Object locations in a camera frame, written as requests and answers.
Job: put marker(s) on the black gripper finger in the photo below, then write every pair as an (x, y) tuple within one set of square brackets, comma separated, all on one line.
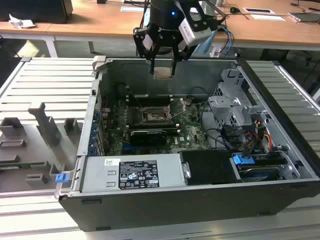
[(180, 53), (143, 45)]

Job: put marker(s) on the silver CPU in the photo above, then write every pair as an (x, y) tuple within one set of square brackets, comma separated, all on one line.
[(162, 73)]

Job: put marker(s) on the CPU socket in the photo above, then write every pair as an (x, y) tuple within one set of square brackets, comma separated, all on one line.
[(153, 116)]

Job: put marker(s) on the pale blue teach pendant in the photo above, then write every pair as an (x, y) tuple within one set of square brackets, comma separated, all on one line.
[(206, 46)]

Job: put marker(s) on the wooden desk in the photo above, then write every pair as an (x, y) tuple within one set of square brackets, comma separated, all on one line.
[(100, 22)]

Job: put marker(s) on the black RAM slots bank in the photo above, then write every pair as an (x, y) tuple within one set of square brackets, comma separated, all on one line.
[(147, 100), (155, 125)]

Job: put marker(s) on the silver metal drive cage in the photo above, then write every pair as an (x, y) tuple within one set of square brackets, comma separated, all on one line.
[(225, 105)]

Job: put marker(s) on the black computer mouse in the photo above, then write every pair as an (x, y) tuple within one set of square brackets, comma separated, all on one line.
[(234, 10)]

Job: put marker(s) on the green motherboard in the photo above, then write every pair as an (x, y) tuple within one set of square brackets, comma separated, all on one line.
[(192, 135)]

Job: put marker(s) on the black graphics card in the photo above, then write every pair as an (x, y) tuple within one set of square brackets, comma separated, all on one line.
[(147, 137)]

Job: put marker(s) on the white paper sheet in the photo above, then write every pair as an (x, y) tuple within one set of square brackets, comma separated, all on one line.
[(267, 17)]

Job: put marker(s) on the black box on desk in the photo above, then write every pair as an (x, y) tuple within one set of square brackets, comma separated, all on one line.
[(37, 10)]

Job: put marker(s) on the black plastic shroud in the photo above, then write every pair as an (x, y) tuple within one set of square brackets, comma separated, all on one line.
[(207, 167)]

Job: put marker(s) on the blue disk carrier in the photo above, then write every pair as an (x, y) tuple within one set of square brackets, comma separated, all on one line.
[(242, 160)]

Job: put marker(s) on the crumpled white paper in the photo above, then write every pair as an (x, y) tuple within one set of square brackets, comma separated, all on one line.
[(21, 22)]

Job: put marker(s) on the grey power supply unit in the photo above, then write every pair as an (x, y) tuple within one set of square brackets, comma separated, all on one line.
[(100, 175)]

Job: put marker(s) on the grey parts rack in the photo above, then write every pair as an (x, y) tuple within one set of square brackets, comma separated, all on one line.
[(32, 140)]

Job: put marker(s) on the black open PC case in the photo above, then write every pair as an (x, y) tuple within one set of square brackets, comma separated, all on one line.
[(175, 207)]

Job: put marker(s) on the blue case latch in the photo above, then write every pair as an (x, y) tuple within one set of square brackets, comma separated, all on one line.
[(62, 178)]

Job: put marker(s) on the green RAM stick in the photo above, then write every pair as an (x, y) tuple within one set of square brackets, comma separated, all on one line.
[(22, 165)]

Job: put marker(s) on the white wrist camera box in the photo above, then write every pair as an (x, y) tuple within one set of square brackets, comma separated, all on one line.
[(193, 32)]

